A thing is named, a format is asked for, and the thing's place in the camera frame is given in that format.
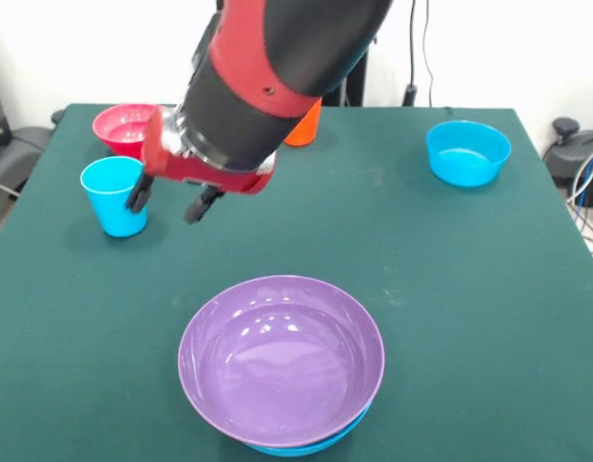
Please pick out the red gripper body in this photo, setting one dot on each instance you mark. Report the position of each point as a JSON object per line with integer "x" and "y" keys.
{"x": 181, "y": 168}

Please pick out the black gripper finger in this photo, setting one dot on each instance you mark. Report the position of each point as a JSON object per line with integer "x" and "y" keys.
{"x": 200, "y": 207}
{"x": 140, "y": 195}

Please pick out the blue cup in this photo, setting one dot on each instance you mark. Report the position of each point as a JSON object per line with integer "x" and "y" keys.
{"x": 109, "y": 202}

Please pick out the purple bowl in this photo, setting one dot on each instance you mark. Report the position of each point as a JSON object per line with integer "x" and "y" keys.
{"x": 282, "y": 361}

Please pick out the large blue bowl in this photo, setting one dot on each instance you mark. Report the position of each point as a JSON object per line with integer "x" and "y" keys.
{"x": 296, "y": 451}

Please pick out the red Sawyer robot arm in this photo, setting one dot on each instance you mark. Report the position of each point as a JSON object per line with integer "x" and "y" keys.
{"x": 277, "y": 72}

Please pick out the small pinkish red bowl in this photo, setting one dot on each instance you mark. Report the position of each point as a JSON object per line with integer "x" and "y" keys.
{"x": 118, "y": 130}

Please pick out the black equipment base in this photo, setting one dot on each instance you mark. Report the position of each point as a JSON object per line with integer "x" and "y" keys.
{"x": 22, "y": 144}
{"x": 566, "y": 154}

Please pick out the orange cup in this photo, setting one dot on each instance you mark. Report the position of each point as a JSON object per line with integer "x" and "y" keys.
{"x": 306, "y": 130}

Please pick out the dark green tablecloth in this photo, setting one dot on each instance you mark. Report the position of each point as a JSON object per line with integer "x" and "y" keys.
{"x": 421, "y": 313}

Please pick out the small blue bowl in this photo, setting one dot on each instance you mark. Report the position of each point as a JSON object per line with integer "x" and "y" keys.
{"x": 465, "y": 149}

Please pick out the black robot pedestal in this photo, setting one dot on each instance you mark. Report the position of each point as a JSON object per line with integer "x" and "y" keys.
{"x": 356, "y": 82}

